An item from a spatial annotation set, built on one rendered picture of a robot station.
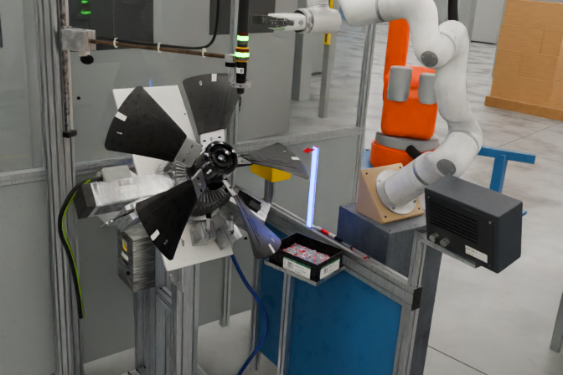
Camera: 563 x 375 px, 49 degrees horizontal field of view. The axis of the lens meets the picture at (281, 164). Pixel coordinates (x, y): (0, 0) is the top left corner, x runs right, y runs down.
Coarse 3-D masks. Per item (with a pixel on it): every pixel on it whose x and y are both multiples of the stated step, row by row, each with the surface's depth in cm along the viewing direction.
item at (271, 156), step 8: (272, 144) 228; (280, 144) 229; (248, 152) 218; (256, 152) 219; (264, 152) 220; (272, 152) 222; (280, 152) 223; (288, 152) 225; (248, 160) 209; (256, 160) 210; (264, 160) 212; (272, 160) 214; (280, 160) 216; (288, 160) 219; (296, 160) 222; (280, 168) 211; (288, 168) 214; (296, 168) 216; (304, 168) 219; (304, 176) 215
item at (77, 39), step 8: (64, 32) 213; (72, 32) 212; (80, 32) 211; (88, 32) 213; (64, 40) 214; (72, 40) 213; (80, 40) 212; (88, 40) 214; (64, 48) 215; (72, 48) 214; (80, 48) 213; (88, 48) 215
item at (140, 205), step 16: (176, 192) 188; (192, 192) 194; (144, 208) 179; (160, 208) 183; (176, 208) 188; (192, 208) 197; (144, 224) 179; (160, 224) 183; (176, 224) 190; (160, 240) 184; (176, 240) 190
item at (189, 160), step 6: (186, 138) 199; (186, 144) 199; (192, 144) 200; (198, 144) 200; (180, 150) 200; (186, 150) 200; (192, 150) 200; (198, 150) 201; (180, 156) 200; (186, 156) 201; (192, 156) 201; (180, 162) 201; (186, 162) 202; (192, 162) 202
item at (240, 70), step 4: (236, 64) 199; (240, 64) 198; (244, 64) 198; (236, 68) 199; (240, 68) 198; (244, 68) 198; (236, 72) 199; (240, 72) 198; (244, 72) 199; (236, 76) 200; (240, 76) 199; (244, 76) 199; (236, 80) 200; (240, 80) 199; (244, 80) 200; (240, 88) 200; (244, 88) 201; (236, 92) 202; (240, 92) 201; (244, 92) 202
